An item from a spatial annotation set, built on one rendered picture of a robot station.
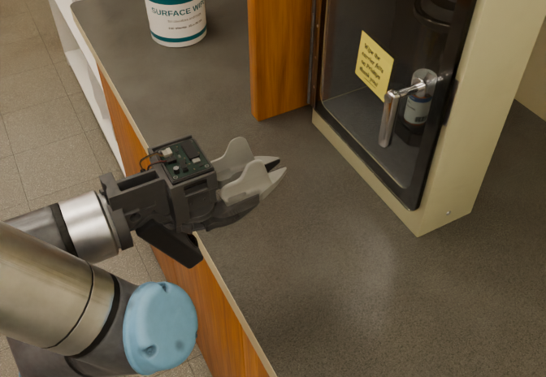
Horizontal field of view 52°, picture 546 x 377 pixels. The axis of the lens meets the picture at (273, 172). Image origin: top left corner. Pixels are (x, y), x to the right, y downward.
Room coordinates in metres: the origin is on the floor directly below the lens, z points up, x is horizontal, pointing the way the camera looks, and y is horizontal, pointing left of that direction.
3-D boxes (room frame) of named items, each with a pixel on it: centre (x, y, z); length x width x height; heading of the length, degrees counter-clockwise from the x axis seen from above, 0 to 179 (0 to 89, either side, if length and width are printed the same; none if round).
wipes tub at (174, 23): (1.15, 0.22, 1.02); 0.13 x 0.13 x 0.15
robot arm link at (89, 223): (0.39, 0.20, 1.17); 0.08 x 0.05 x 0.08; 28
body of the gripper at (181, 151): (0.42, 0.12, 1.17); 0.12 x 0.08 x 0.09; 118
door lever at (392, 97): (0.58, -0.17, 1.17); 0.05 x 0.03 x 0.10; 118
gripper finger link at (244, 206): (0.43, 0.06, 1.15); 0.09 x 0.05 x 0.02; 115
